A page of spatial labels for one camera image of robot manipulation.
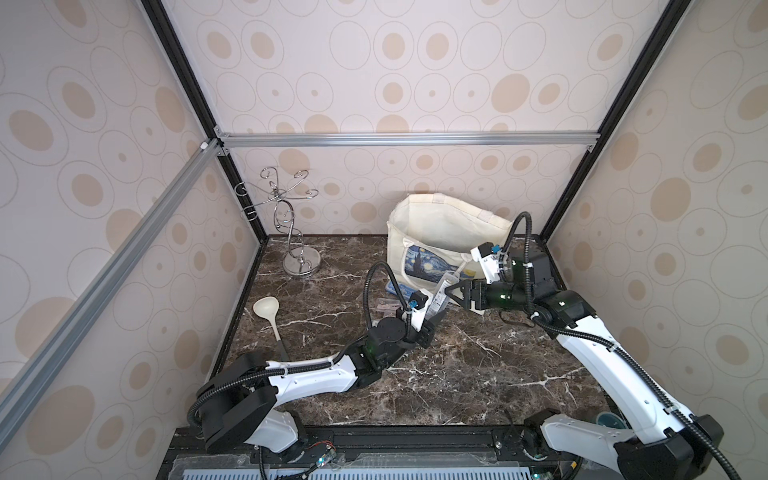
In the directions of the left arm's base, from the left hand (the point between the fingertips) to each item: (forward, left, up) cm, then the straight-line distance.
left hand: (447, 309), depth 72 cm
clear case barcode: (+2, +2, +3) cm, 4 cm away
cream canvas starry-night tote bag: (+34, 0, -9) cm, 35 cm away
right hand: (+4, -4, +3) cm, 7 cm away
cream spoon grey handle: (+13, +54, -22) cm, 59 cm away
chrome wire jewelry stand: (+33, +48, -21) cm, 62 cm away
